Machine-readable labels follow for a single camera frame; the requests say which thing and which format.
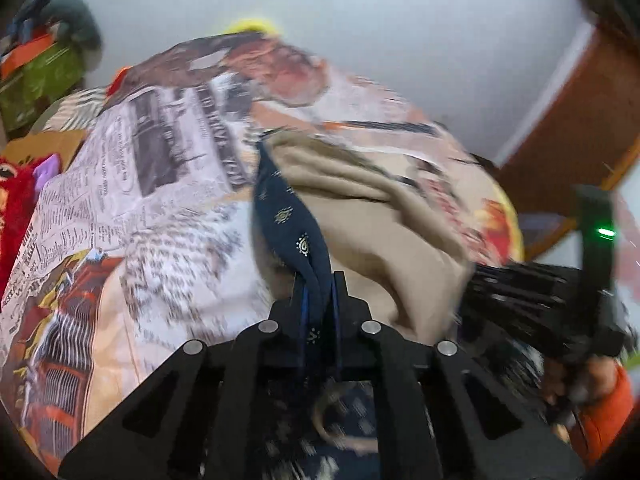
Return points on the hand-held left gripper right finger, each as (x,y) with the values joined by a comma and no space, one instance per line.
(352,320)

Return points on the navy patterned hooded jacket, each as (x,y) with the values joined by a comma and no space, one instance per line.
(410,240)

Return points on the printed blanket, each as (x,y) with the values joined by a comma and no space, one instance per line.
(150,185)

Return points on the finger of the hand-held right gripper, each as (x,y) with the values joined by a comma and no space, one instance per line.
(525,315)
(525,275)

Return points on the orange box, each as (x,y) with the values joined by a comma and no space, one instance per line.
(27,55)

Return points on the brown cardboard box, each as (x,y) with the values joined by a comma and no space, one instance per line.
(40,147)

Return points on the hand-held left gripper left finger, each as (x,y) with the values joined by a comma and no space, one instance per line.
(290,320)

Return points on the green patterned box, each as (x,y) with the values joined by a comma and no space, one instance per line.
(35,85)

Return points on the yellow object behind bed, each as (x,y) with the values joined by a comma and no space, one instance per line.
(251,27)

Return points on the red plush toy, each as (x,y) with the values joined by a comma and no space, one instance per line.
(15,210)

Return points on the person's right hand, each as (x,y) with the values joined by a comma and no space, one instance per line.
(602,377)

